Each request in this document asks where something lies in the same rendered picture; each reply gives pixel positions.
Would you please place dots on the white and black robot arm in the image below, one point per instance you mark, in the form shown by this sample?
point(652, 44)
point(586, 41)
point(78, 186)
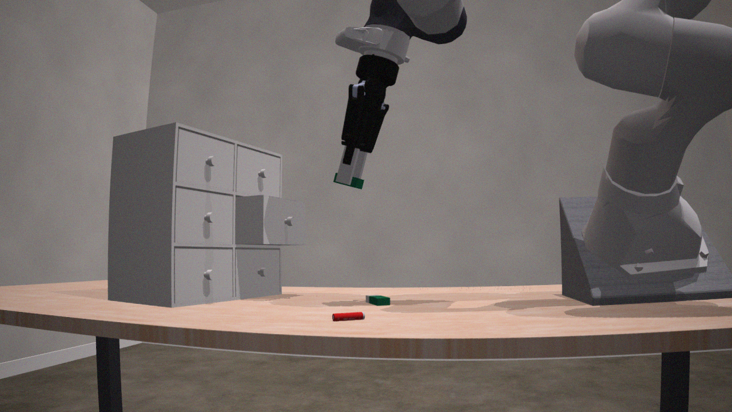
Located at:
point(639, 225)

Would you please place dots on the grey chest of drawers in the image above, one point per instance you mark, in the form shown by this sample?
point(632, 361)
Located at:
point(141, 216)

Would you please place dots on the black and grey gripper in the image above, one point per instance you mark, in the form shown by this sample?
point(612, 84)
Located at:
point(365, 114)

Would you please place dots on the red cylindrical battery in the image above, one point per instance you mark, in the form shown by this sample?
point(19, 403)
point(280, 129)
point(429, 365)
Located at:
point(348, 316)

